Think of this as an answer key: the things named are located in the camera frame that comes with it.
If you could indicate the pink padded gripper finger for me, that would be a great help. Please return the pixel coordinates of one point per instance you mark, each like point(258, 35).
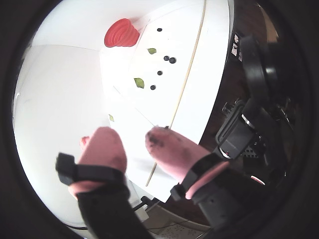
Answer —
point(99, 149)
point(174, 154)

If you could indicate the red collapsible silicone cup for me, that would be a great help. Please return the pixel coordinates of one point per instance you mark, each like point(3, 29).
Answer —
point(119, 35)

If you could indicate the small green leaf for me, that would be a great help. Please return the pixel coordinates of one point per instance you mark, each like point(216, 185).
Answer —
point(111, 118)

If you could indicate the black clamp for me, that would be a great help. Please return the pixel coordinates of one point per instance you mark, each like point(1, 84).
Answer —
point(149, 200)

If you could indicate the white board panel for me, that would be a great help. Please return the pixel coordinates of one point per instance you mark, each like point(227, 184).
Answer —
point(154, 104)

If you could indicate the white printed sticker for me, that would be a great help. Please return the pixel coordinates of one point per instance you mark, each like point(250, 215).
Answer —
point(235, 47)

